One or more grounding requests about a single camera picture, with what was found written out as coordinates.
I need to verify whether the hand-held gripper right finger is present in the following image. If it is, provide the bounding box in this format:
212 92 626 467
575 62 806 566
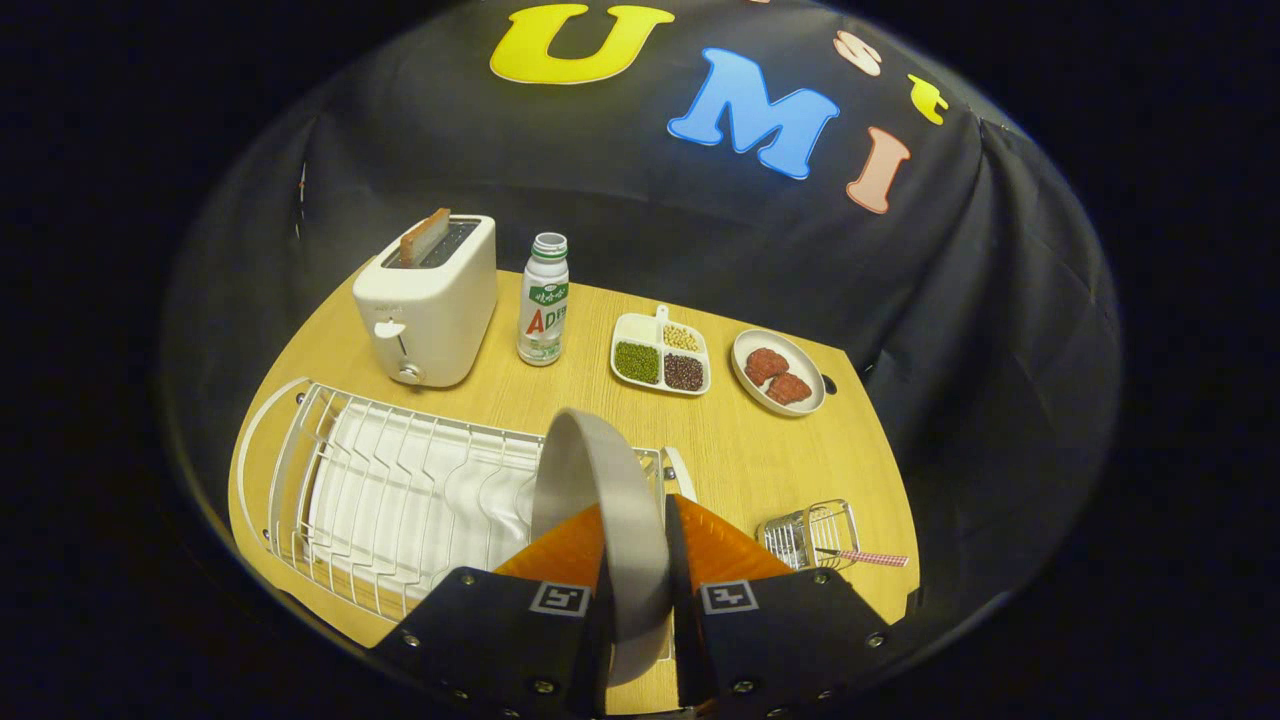
663 494 891 713

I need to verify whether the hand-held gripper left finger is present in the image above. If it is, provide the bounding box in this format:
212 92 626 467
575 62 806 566
370 503 613 719

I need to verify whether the beige round plate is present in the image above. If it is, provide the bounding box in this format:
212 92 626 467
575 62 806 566
530 407 673 687

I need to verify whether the metal wire basket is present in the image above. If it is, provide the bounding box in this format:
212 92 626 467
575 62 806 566
755 499 861 572

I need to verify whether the spoon with checkered handle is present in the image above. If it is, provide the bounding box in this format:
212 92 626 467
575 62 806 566
815 546 911 569

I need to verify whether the white wire dish rack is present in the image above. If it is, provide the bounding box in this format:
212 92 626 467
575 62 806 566
235 377 698 621

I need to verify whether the white divided dish with beans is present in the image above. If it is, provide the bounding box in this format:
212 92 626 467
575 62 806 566
610 304 712 397

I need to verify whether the beige plate with meat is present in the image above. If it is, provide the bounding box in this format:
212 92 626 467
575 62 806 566
731 328 827 418

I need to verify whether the white drip tray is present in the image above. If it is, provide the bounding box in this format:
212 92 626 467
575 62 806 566
308 400 561 601

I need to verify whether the white toaster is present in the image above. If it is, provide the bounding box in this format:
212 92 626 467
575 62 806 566
352 214 498 389

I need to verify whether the white drink bottle green label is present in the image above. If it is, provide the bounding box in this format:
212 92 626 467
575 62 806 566
516 232 571 368

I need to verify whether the brown toast slice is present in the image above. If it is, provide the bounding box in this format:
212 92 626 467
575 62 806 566
399 208 452 268

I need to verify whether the black backdrop cloth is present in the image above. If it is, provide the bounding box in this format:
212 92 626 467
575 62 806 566
160 0 1121 641

